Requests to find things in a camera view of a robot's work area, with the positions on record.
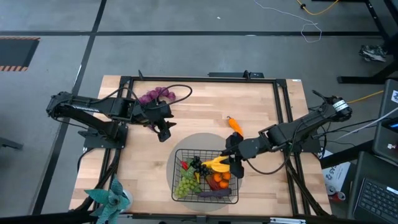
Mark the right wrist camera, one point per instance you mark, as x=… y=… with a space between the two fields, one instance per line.
x=237 y=169

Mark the round grey placemat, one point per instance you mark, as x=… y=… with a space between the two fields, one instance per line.
x=199 y=141

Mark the dark purple eggplant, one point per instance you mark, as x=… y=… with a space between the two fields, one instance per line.
x=214 y=193

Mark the black table foot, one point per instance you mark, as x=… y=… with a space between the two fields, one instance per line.
x=9 y=143

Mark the teal artificial plant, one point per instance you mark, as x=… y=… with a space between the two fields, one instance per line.
x=109 y=202

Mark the yellow banana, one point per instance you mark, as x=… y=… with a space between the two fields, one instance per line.
x=217 y=166

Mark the white cardboard box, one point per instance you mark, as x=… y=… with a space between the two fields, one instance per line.
x=335 y=174

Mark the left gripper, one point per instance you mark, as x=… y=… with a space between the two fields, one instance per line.
x=155 y=113

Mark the green grape bunch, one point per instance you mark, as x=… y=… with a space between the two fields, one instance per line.
x=185 y=186

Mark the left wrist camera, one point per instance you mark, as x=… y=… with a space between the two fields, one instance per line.
x=164 y=135

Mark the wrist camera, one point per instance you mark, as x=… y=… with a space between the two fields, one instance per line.
x=237 y=169
x=164 y=135

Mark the black grape bunch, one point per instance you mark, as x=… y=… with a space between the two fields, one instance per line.
x=200 y=166

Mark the red drink can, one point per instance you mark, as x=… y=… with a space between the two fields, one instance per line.
x=340 y=196

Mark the red chili pepper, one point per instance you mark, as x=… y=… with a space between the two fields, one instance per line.
x=184 y=165

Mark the black laptop keyboard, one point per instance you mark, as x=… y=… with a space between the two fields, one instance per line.
x=373 y=199

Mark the orange tangerine pair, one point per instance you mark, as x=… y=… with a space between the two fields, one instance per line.
x=222 y=180

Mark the white label strip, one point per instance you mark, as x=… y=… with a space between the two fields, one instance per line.
x=287 y=221

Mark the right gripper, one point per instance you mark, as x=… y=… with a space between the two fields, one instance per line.
x=250 y=148

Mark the orange pepper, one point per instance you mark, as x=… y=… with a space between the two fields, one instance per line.
x=234 y=126

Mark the yellow chili pepper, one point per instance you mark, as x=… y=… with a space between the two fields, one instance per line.
x=197 y=177

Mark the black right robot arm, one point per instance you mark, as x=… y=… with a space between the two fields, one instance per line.
x=289 y=132

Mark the white plant pot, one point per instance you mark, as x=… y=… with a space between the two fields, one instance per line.
x=129 y=197

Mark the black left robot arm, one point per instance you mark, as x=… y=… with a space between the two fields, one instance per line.
x=93 y=109

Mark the person's shoe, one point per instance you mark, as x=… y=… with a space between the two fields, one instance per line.
x=373 y=53

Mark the dark grey laptop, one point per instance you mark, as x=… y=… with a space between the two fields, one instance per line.
x=385 y=130

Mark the purple grape bunch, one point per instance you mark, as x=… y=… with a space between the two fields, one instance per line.
x=155 y=93

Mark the black metal table frame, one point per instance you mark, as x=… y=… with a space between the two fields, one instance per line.
x=202 y=79

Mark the black hazard striped floor mat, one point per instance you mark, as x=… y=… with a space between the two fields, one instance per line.
x=15 y=53

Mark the black desk frame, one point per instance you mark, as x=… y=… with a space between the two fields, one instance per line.
x=354 y=80

